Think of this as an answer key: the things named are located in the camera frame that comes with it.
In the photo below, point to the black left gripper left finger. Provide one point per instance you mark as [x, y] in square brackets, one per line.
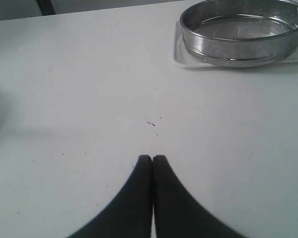
[129, 214]

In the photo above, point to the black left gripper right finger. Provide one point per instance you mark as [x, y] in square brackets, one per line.
[176, 213]

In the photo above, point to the round steel mesh sieve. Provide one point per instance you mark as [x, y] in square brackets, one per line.
[241, 33]

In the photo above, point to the white rectangular plastic tray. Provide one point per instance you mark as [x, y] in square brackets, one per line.
[182, 58]

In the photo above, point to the dark vertical post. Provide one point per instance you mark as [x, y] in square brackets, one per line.
[46, 7]

